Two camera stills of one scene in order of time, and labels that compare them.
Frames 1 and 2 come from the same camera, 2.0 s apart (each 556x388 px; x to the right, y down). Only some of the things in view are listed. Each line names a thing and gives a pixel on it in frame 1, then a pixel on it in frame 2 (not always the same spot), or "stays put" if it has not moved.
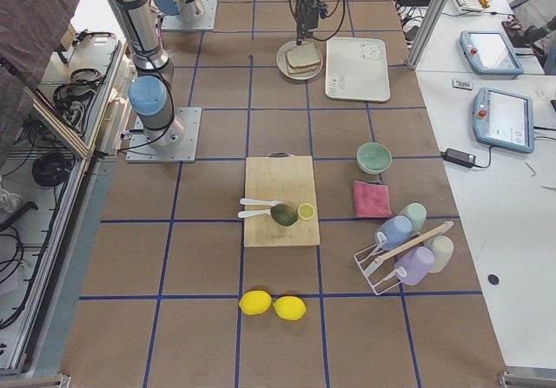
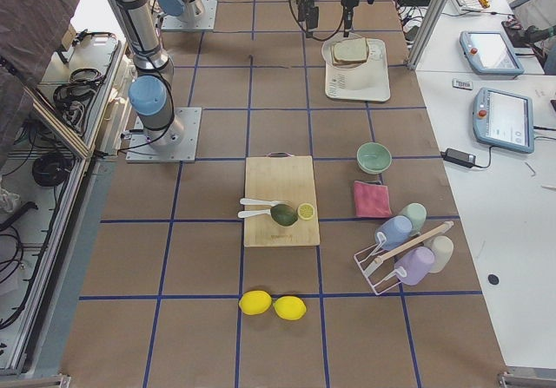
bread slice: x=301 y=65 → x=349 y=61
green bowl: x=373 y=158 stays put
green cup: x=417 y=214 stays put
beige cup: x=443 y=248 stays put
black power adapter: x=459 y=157 stays put
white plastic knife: x=254 y=201 stays put
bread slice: x=303 y=56 → x=351 y=49
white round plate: x=281 y=62 → x=327 y=48
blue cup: x=393 y=233 stays put
